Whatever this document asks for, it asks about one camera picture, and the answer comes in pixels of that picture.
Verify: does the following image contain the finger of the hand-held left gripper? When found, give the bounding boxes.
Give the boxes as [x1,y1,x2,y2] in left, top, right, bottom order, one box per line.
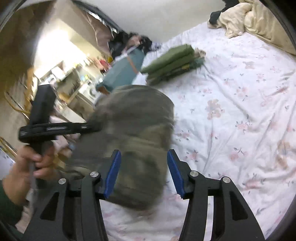
[54,122,102,135]

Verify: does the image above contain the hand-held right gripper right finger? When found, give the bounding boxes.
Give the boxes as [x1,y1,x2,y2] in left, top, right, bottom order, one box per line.
[167,149,265,241]

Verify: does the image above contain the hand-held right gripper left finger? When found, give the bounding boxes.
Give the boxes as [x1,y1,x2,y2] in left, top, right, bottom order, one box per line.
[23,149,122,241]

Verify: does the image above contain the camouflage pants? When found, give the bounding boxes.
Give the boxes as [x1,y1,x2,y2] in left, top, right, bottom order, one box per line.
[67,85,175,211]
[147,57,206,86]

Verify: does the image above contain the person's left forearm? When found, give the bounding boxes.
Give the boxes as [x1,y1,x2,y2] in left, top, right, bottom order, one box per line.
[0,179,25,232]

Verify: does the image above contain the folded camouflage pants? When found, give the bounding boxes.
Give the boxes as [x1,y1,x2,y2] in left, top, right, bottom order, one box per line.
[147,57,206,86]

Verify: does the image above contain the person's left hand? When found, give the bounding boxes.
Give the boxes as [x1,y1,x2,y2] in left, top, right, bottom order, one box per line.
[6,144,56,207]

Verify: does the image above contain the white washing machine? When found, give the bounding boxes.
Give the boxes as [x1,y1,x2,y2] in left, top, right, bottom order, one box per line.
[86,83,99,100]

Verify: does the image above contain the pile of dark clothes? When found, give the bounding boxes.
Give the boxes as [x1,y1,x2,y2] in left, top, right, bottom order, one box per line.
[108,31,160,58]

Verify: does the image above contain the pink and dark curtain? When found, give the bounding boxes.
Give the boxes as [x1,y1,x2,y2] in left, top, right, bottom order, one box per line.
[72,0,121,54]

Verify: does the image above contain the light floral folded cloth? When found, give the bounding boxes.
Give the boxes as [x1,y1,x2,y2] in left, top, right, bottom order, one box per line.
[194,47,207,58]

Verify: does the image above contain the black garment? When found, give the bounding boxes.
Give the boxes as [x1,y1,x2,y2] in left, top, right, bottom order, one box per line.
[208,0,241,27]

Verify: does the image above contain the cream bear print duvet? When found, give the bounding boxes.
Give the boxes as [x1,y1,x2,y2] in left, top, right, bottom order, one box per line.
[218,0,296,56]

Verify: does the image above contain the teal box with orange strap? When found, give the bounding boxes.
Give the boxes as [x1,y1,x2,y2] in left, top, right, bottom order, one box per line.
[96,44,145,93]

